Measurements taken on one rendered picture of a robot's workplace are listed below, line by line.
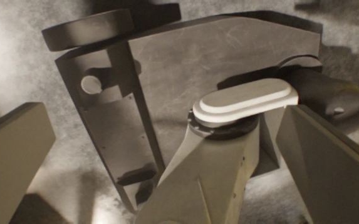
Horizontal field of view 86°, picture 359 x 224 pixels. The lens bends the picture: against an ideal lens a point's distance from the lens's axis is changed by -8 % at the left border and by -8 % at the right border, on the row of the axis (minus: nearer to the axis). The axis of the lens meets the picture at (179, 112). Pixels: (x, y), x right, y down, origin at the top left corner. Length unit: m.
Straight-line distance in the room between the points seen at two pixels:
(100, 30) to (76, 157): 0.51
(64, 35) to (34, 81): 0.30
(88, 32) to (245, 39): 0.34
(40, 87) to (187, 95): 0.44
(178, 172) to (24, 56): 0.55
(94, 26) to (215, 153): 0.32
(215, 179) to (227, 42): 0.32
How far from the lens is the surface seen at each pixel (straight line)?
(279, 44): 0.58
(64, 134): 0.78
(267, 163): 0.52
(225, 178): 0.31
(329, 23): 0.91
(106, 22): 0.45
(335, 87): 0.53
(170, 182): 0.32
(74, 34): 0.45
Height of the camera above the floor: 0.63
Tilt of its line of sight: 61 degrees down
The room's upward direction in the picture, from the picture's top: 157 degrees clockwise
